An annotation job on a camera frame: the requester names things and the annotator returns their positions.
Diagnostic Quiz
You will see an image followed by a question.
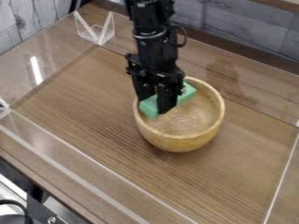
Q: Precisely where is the green rectangular block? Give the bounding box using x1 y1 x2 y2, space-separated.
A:
139 81 197 119

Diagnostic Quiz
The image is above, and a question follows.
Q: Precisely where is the black metal mount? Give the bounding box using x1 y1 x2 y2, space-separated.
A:
26 195 65 224

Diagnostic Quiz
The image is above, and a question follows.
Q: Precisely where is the wooden bowl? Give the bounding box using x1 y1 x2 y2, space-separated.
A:
133 76 225 153

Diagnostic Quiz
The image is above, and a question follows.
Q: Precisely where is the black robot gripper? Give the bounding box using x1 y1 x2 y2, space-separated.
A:
125 27 187 114

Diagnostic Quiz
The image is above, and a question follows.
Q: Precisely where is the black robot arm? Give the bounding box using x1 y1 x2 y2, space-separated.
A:
125 0 187 114

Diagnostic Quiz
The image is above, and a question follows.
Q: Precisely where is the black cable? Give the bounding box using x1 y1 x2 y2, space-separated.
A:
0 199 33 224

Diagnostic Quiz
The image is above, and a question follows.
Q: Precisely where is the clear acrylic tray wall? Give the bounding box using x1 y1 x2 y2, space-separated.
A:
0 8 299 224

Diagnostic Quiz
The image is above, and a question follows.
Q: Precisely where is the clear acrylic corner bracket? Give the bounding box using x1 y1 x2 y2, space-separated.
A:
73 11 115 46

